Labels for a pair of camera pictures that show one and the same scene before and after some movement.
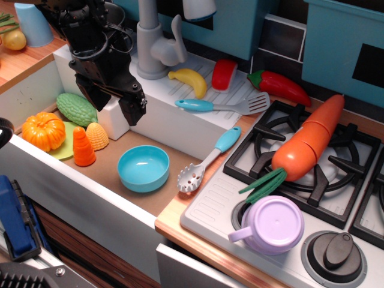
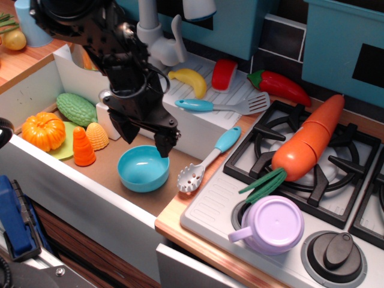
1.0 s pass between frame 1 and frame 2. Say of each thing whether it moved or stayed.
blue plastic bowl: stayed
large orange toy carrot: stayed
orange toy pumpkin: stayed
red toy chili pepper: stayed
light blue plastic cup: stayed
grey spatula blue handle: stayed
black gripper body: moved
